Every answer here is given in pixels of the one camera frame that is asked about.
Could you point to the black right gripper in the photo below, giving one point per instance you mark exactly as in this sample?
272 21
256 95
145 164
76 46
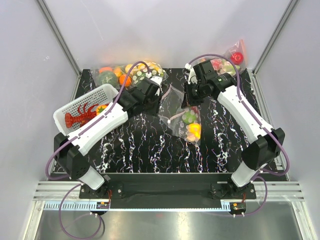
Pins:
188 101

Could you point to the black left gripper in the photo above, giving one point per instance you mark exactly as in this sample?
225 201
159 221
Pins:
154 110

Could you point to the clear zip top bag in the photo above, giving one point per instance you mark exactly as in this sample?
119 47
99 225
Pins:
170 113

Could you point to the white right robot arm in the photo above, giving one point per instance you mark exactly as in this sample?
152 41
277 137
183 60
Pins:
265 142

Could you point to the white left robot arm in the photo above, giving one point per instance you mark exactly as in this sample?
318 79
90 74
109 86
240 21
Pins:
73 148

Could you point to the middle bag of fake food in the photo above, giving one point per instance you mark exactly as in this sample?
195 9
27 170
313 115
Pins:
140 72

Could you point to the bag of fake food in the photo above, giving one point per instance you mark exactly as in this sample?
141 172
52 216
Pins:
223 66
118 70
140 72

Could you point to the left bag of fake food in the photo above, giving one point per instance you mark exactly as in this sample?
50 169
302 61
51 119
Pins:
118 70

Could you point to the right bag of fake food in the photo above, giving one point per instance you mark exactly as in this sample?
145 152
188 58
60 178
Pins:
223 66

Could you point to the green toy lime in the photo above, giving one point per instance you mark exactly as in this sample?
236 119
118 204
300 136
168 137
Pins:
189 117

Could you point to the orange toy orange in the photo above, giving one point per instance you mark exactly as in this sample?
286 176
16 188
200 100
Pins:
123 81

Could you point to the yellow toy pear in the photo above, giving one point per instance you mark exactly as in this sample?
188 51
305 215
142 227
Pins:
194 130

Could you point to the white plastic basket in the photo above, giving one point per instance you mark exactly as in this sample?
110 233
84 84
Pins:
90 101

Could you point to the green toy pumpkin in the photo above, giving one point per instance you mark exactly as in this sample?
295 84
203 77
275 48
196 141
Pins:
107 77

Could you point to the orange toy tomato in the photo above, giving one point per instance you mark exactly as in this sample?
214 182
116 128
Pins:
101 108

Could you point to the red toy apple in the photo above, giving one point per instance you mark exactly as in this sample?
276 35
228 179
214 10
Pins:
237 58

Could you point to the red toy lobster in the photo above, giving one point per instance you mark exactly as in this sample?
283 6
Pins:
85 114

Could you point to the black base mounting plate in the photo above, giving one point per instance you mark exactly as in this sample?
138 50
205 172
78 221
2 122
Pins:
169 191

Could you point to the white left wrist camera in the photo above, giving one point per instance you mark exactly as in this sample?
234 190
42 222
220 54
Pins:
157 80

